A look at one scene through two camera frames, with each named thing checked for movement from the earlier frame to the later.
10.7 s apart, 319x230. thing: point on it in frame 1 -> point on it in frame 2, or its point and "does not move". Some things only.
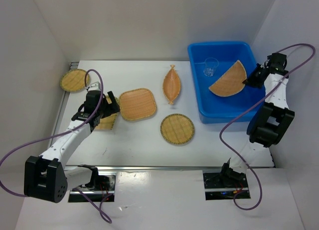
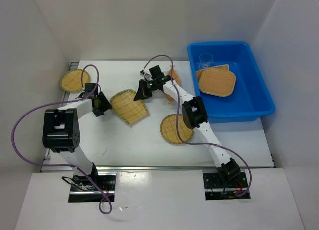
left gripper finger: x=110 y=108 -> x=98 y=110
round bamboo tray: x=177 y=128 does not move
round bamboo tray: x=74 y=80 does not move
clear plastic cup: x=211 y=63 -> x=205 y=60
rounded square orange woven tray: x=137 y=104 -> x=217 y=81
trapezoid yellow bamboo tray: x=107 y=122 -> x=129 y=110
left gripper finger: x=112 y=97 -> x=102 y=102
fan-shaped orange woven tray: x=231 y=83 -> x=225 y=67
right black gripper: x=250 y=80 -> x=142 y=92
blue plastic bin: x=209 y=60 does not move
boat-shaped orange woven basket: x=171 y=84 does not move
